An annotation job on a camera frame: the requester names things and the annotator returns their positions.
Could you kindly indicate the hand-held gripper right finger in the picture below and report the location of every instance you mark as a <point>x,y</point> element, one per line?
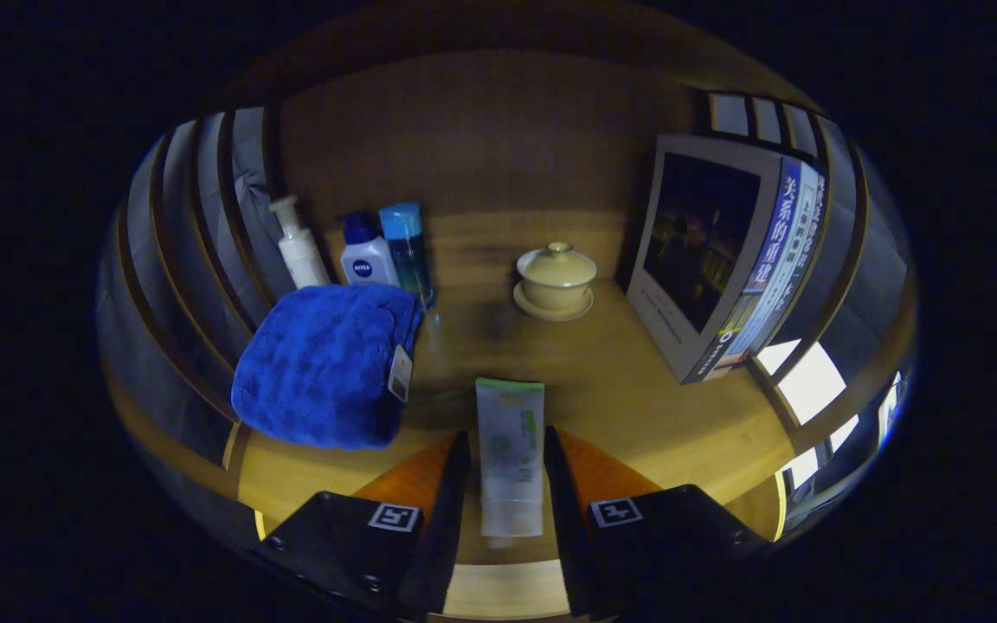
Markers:
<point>568,519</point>

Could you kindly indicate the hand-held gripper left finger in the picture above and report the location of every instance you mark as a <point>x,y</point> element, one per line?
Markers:
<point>442,519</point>

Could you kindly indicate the white green cream tube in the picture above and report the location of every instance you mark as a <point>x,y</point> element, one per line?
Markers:
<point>509,450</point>

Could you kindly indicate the wooden countertop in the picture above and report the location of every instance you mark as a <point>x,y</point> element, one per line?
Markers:
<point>620,389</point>

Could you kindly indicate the wooden cabinet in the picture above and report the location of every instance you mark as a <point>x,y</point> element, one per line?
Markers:
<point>481,130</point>

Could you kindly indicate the folded blue towel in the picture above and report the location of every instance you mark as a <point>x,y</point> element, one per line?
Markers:
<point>317,363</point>

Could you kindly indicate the beige lidded teacup with saucer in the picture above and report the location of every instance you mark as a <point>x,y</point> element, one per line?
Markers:
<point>556,277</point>

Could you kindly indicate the white bottle with blue cap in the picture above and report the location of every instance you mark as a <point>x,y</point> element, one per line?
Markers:
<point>367,264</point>

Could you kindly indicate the clear blue bottle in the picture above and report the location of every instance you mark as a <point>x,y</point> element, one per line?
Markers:
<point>408,251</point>

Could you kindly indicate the white pump bottle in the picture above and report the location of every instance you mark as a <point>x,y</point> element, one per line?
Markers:
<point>304,260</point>

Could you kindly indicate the book with blue spine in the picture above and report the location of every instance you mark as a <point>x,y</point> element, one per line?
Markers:
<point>697,234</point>

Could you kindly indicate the book with pale spine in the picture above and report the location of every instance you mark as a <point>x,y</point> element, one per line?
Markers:
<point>782,290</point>

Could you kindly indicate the book with black spine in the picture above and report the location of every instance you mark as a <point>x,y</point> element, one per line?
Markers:
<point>820,208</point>

